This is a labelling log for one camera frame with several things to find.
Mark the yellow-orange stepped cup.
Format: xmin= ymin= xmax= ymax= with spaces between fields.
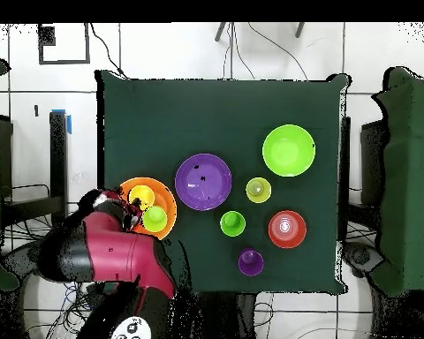
xmin=128 ymin=185 xmax=156 ymax=212

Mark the light green tapered cup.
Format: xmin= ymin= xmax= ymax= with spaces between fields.
xmin=141 ymin=205 xmax=169 ymax=233

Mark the large yellow-orange bowl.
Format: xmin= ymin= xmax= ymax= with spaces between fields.
xmin=118 ymin=177 xmax=178 ymax=241

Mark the black stand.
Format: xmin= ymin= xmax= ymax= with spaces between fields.
xmin=0 ymin=109 xmax=70 ymax=227

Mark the purple bowl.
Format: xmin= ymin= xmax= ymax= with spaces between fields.
xmin=174 ymin=153 xmax=233 ymax=212

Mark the dark green tablecloth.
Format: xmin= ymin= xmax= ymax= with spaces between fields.
xmin=96 ymin=69 xmax=351 ymax=296

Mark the blue tape strip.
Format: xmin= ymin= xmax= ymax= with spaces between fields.
xmin=50 ymin=108 xmax=72 ymax=135

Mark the dark office chair base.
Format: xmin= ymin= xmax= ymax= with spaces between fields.
xmin=1 ymin=243 xmax=40 ymax=283

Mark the green stepped cup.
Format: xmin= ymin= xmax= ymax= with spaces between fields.
xmin=219 ymin=210 xmax=246 ymax=238

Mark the yellow tapered cup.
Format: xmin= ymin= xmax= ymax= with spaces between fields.
xmin=246 ymin=177 xmax=273 ymax=205

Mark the purple cup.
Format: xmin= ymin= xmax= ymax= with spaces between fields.
xmin=238 ymin=247 xmax=265 ymax=277

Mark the green bowl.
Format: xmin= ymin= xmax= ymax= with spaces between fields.
xmin=261 ymin=124 xmax=317 ymax=177

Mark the orange-red bowl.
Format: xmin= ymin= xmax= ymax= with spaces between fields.
xmin=267 ymin=209 xmax=307 ymax=250

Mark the grey office chair base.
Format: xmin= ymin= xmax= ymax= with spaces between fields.
xmin=341 ymin=241 xmax=384 ymax=278

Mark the black box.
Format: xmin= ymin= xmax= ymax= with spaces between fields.
xmin=360 ymin=118 xmax=388 ymax=207

